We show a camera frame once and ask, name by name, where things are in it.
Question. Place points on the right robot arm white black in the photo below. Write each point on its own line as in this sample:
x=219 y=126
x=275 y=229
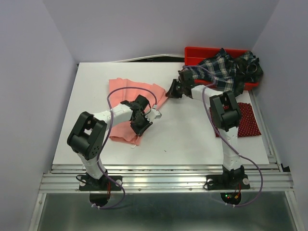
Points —
x=223 y=113

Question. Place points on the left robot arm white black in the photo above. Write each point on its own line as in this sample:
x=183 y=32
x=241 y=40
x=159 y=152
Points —
x=87 y=135

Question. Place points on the aluminium frame rail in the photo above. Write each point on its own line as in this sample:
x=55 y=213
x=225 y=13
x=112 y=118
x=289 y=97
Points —
x=164 y=177

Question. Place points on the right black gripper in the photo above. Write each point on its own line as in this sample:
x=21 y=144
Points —
x=172 y=92

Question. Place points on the plaid navy skirt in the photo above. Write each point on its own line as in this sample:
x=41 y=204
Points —
x=226 y=72

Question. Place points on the red polka dot skirt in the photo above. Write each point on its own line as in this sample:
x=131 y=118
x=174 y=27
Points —
x=247 y=125

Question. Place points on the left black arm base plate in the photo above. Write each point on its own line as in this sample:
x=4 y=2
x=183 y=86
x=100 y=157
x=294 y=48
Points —
x=100 y=190

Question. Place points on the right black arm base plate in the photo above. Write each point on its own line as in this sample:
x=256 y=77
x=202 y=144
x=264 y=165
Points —
x=231 y=188

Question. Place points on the pink pleated skirt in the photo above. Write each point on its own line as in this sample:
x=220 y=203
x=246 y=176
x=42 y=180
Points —
x=125 y=98

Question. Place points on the red plastic bin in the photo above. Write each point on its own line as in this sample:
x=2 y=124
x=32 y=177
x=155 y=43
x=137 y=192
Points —
x=194 y=55

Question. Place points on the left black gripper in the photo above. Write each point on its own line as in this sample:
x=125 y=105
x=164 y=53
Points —
x=139 y=131

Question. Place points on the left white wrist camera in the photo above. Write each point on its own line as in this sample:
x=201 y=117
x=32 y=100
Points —
x=153 y=114

